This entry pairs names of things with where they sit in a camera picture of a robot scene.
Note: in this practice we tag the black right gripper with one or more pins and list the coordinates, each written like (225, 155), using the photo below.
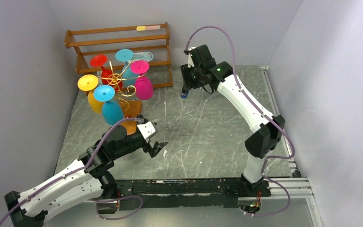
(187, 80)

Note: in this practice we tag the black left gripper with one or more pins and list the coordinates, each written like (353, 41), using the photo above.
(152, 151)

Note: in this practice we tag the clear wine glass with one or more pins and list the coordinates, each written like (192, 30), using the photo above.
(193, 111)

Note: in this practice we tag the pink wine glass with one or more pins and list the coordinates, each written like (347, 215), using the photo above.
(143, 85)

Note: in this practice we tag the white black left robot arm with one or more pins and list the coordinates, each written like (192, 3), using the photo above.
(86, 178)

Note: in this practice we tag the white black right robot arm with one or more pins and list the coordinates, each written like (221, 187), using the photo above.
(263, 124)

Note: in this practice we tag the wooden shelf rack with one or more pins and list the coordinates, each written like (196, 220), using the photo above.
(108, 41)

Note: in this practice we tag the blue wine glass front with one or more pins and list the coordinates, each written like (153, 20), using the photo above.
(111, 110)

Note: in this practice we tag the blue wine glass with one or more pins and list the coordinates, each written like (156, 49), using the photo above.
(111, 110)
(129, 77)

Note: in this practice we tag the blue wine glass rear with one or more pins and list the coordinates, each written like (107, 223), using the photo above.
(129, 77)

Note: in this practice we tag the red wine glass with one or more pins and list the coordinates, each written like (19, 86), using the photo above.
(107, 76)

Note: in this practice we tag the yellow wine glass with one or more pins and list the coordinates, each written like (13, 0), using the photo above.
(88, 83)

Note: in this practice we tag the blue stapler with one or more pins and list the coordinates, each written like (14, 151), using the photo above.
(184, 93)

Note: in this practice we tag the toothbrush package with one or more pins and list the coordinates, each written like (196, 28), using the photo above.
(143, 56)

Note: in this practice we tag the yellow pink eraser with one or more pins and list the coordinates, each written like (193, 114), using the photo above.
(148, 28)

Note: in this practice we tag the gold wire glass rack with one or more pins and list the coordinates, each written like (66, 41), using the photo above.
(130, 108)

